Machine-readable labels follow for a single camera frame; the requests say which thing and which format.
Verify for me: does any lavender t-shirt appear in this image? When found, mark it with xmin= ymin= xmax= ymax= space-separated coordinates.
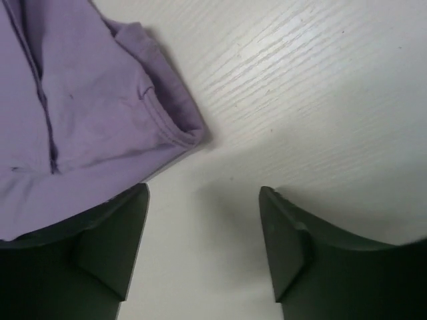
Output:
xmin=1 ymin=1 xmax=205 ymax=241

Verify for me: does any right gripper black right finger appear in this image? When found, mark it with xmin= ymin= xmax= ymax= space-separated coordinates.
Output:
xmin=259 ymin=186 xmax=426 ymax=319

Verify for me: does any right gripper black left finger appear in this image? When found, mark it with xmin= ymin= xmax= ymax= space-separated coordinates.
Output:
xmin=1 ymin=183 xmax=149 ymax=320

